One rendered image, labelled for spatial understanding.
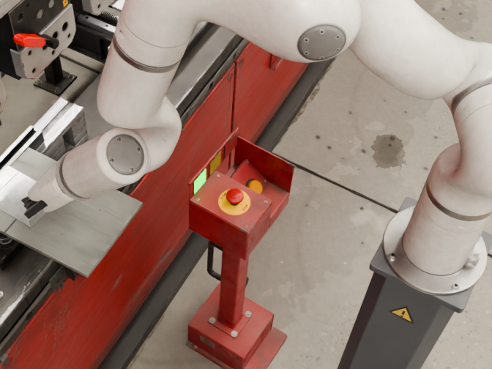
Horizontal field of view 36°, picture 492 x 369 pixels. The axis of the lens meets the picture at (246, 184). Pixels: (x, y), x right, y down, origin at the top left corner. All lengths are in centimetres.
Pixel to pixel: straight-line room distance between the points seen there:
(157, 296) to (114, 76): 149
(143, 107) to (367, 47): 30
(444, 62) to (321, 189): 176
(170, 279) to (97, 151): 137
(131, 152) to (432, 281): 59
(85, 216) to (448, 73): 73
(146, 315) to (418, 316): 111
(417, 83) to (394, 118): 200
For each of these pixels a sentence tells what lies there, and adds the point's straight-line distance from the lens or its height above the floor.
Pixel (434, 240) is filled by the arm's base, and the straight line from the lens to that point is 132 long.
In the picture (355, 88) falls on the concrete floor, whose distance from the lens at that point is 308.
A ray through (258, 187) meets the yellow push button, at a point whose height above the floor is 72.
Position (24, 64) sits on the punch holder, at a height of 122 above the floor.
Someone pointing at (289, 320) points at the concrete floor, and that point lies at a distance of 244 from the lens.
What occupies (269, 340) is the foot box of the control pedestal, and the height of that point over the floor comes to 1.
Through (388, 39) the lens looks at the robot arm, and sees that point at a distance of 96.
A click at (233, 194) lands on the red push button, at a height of 81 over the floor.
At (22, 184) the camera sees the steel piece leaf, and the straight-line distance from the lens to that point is 149.
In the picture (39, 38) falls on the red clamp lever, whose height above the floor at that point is 129.
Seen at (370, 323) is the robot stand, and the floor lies 79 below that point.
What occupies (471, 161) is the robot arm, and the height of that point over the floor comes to 137.
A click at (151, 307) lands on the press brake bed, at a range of 240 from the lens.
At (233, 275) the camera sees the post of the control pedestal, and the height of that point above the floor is 43.
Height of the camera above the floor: 217
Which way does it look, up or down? 53 degrees down
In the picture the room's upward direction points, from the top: 5 degrees clockwise
